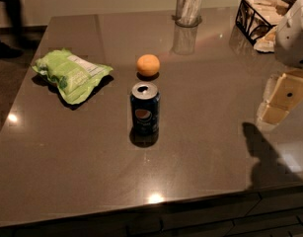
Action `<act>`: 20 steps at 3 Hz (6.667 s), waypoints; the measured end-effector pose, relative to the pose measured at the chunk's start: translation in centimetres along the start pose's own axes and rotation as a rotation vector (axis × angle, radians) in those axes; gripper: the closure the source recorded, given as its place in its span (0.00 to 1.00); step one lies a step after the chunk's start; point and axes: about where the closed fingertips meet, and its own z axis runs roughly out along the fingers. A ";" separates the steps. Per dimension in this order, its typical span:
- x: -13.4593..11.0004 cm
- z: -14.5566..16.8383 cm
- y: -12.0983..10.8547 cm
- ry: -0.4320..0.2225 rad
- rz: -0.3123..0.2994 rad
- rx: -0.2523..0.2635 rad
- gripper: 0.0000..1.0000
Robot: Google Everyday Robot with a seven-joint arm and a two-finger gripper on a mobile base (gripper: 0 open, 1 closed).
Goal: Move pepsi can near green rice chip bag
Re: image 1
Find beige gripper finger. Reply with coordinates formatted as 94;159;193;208
259;73;303;125
286;68;303;79

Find blue pepsi can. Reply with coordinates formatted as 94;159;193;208
130;82;160;135

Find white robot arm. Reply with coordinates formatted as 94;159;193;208
258;0;303;125

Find green rice chip bag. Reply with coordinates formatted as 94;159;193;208
32;49;113;105

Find dark cabinet drawers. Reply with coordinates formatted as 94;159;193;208
0;186;303;237

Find clear glass cup with utensils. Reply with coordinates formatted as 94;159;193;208
175;0;202;28

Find orange fruit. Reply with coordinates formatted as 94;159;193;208
136;54;160;77

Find person's dark leg and shoe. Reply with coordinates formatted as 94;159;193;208
0;0;25;59

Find black wire napkin basket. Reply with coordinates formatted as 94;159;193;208
236;0;289;53

